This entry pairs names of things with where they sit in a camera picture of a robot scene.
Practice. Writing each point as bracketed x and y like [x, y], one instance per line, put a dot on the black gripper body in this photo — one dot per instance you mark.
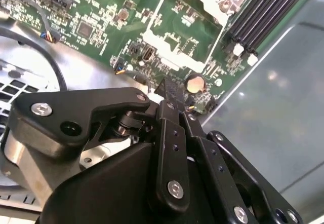
[106, 196]

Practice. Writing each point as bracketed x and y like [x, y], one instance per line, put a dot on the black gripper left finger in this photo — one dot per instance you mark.
[76, 102]

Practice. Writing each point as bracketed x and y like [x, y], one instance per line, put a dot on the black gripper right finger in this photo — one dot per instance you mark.
[210, 163]

